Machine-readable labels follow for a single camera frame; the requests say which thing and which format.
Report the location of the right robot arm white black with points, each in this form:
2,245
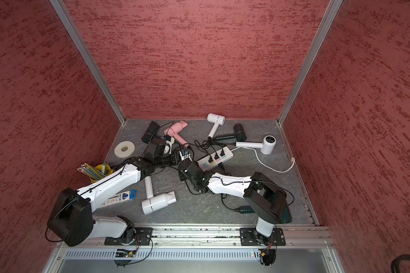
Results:
265,197

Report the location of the white square hair dryer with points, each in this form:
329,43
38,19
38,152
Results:
217,121

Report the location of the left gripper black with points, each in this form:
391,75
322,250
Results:
174,160

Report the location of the white power strip coloured sockets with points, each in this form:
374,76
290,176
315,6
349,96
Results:
212,161

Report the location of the pink hair dryer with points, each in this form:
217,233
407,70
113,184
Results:
174,131

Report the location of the bundle of pencils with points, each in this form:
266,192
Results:
91,172

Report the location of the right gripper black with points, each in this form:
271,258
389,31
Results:
183,177

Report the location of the white round hair dryer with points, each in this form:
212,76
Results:
266,146

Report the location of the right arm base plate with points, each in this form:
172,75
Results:
250,237

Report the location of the white tape roll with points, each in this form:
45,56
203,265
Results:
124,149

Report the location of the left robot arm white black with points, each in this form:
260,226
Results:
72,218

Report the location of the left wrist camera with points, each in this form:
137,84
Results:
169,140

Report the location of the black hair dryer far left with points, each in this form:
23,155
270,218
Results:
151,132

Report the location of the dark green hair dryer back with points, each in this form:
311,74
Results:
238,135

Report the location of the white hair dryer front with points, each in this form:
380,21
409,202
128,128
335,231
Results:
153,203

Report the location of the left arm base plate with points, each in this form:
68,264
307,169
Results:
139,236

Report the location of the yellow cup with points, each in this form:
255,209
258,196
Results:
105,169

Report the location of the aluminium front rail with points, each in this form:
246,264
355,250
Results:
200,242

